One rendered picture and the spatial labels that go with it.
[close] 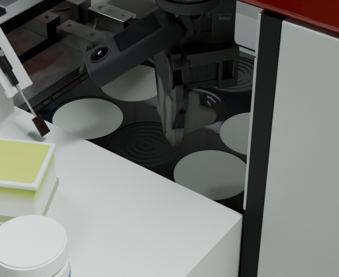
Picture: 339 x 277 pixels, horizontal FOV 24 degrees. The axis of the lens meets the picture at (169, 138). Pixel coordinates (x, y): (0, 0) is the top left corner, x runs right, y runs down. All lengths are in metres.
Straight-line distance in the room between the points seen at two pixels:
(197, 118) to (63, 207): 0.19
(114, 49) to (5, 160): 0.17
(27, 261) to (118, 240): 0.17
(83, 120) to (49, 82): 0.14
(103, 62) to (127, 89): 0.33
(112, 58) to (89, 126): 0.27
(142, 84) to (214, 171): 0.23
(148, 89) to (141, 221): 0.36
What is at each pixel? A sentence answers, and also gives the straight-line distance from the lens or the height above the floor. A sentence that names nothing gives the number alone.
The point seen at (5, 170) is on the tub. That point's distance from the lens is 0.86.
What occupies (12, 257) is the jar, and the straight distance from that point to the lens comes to 0.73.
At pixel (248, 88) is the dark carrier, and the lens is 1.21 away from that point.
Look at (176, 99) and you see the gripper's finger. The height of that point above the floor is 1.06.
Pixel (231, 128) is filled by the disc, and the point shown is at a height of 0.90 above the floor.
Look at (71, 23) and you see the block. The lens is 1.36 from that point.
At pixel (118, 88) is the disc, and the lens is 1.20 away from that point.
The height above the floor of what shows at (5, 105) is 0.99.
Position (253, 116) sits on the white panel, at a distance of 0.80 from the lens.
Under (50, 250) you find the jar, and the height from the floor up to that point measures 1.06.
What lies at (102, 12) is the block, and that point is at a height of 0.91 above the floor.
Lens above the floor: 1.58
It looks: 38 degrees down
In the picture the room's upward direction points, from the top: straight up
